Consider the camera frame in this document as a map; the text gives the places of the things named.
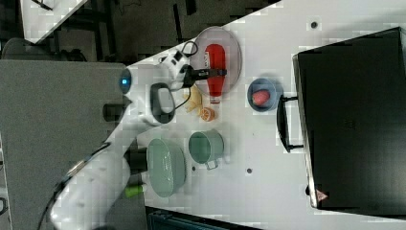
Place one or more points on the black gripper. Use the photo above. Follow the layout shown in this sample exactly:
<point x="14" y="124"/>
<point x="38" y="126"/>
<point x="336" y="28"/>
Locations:
<point x="191" y="75"/>

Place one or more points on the red ketchup bottle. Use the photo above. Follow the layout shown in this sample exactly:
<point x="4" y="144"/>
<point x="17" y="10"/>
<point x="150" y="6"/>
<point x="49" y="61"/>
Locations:
<point x="216" y="63"/>

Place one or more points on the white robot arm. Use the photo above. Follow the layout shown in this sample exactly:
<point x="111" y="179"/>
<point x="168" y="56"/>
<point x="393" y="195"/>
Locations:
<point x="89" y="189"/>

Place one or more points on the grey round plate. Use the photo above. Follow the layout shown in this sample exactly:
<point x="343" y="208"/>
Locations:
<point x="217" y="35"/>

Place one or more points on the orange half slice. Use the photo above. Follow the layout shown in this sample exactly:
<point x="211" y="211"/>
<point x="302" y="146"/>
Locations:
<point x="207" y="114"/>

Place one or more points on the pink fruit in bowl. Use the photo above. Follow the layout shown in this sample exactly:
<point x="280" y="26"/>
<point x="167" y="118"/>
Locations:
<point x="260" y="97"/>

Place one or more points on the blue bowl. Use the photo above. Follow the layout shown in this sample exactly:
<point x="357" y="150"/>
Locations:
<point x="274" y="88"/>

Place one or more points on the green colander basket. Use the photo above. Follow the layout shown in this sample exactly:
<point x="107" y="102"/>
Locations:
<point x="166" y="167"/>

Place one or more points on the black cylinder holder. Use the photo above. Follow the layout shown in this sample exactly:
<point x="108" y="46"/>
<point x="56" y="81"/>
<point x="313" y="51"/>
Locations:
<point x="137" y="160"/>

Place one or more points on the black toaster oven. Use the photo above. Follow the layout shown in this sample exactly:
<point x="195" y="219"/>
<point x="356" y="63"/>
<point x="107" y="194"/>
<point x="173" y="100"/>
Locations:
<point x="352" y="106"/>

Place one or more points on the green cup with handle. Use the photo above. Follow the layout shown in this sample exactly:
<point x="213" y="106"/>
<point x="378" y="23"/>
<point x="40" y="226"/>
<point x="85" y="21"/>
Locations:
<point x="206" y="147"/>

